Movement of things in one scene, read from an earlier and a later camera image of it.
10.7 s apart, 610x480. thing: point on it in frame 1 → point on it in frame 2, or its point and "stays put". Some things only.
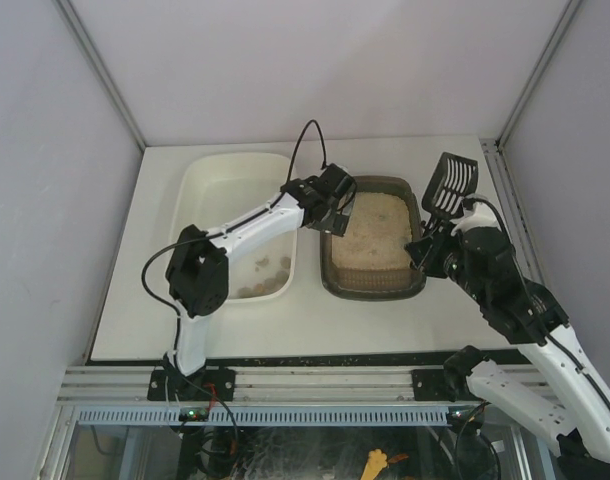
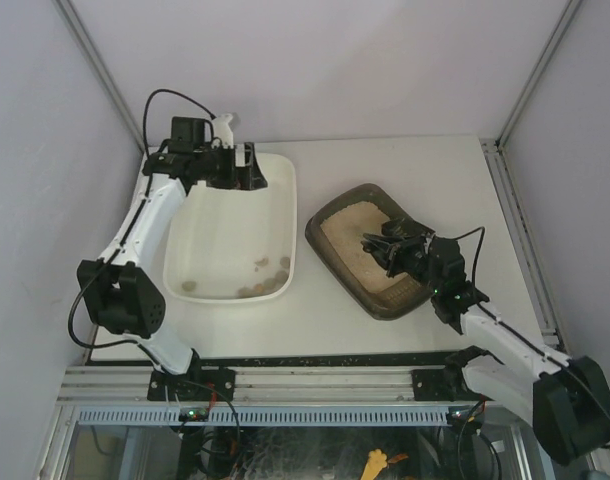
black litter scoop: [453, 178] → [402, 246]
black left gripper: [332, 215] → [240, 172]
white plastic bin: [214, 189] stays put
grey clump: [285, 262] stays put
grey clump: [244, 292] stays put
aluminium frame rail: [261, 384] stays put
